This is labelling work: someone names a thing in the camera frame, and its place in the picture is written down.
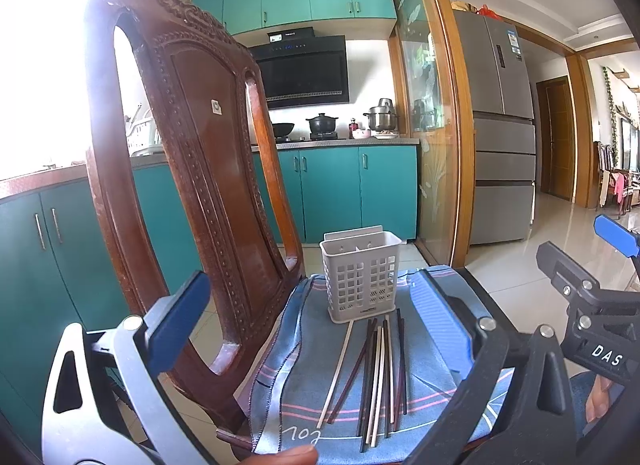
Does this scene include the silver refrigerator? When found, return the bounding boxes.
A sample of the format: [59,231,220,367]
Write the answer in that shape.
[454,10,536,245]

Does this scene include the reddish brown chopstick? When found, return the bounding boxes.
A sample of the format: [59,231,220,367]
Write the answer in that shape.
[393,309,405,431]

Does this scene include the person's left hand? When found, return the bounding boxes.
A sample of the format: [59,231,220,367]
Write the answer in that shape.
[241,445,319,465]

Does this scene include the pink bowl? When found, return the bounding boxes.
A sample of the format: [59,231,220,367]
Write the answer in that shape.
[350,129,371,140]

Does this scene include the thin dark chopstick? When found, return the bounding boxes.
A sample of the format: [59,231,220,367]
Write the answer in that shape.
[397,309,408,415]

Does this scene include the dark brown chopstick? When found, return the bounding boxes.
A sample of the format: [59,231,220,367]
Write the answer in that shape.
[383,318,390,439]

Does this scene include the glass sliding door wooden frame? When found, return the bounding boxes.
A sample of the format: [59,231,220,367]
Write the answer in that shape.
[388,0,475,267]

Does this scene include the black range hood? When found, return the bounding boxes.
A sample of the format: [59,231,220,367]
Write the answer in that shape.
[250,35,349,110]

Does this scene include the black wok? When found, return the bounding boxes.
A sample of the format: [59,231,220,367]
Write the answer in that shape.
[271,123,295,144]

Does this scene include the blue striped cloth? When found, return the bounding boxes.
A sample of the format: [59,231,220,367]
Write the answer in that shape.
[250,266,497,464]

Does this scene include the black clay pot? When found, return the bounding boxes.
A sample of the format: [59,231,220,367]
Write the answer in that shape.
[307,113,337,136]

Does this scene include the carved brown wooden chair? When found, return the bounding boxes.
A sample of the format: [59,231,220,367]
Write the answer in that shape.
[86,0,305,459]

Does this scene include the brown wooden door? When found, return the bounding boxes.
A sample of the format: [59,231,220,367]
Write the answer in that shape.
[536,76,575,201]

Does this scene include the stainless steel stockpot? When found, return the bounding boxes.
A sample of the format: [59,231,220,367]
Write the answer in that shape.
[363,98,398,132]

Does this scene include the person's right hand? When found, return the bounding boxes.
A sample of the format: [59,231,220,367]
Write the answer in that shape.
[585,375,614,424]

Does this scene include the teal lower cabinets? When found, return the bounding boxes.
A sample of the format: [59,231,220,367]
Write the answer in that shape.
[1,144,416,449]

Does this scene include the white plastic utensil basket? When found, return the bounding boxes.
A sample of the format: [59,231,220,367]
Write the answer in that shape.
[319,226,402,323]

